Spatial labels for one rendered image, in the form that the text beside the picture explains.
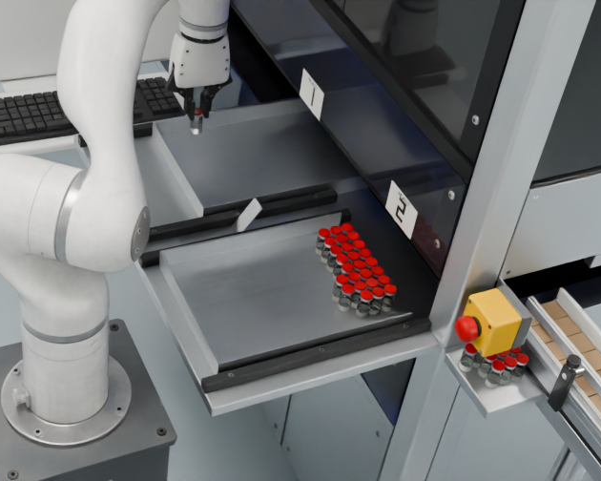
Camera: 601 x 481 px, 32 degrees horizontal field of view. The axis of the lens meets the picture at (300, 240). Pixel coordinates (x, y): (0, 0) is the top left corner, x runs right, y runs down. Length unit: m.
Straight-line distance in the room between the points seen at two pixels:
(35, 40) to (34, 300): 0.99
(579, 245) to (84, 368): 0.80
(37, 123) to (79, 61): 0.86
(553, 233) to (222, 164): 0.66
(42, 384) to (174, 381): 1.27
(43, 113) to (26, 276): 0.84
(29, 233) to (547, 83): 0.69
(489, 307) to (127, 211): 0.60
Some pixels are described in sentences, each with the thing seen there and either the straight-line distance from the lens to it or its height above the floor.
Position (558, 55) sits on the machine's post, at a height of 1.44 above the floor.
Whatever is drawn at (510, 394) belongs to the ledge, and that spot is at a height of 0.88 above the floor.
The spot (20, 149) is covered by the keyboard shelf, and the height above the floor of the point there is 0.80.
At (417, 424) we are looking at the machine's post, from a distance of 1.90.
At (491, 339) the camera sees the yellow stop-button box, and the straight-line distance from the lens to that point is 1.62.
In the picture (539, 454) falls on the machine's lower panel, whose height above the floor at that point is 0.42.
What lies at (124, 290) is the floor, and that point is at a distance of 2.99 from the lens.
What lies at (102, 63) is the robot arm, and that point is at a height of 1.40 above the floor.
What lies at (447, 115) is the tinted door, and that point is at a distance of 1.62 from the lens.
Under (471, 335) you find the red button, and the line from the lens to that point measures 1.62.
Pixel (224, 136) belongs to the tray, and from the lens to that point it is 2.09.
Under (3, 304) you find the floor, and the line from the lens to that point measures 2.97.
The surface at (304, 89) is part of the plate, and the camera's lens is 2.01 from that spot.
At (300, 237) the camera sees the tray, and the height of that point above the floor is 0.88.
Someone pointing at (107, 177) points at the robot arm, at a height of 1.31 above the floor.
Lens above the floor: 2.13
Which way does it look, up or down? 42 degrees down
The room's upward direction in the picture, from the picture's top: 10 degrees clockwise
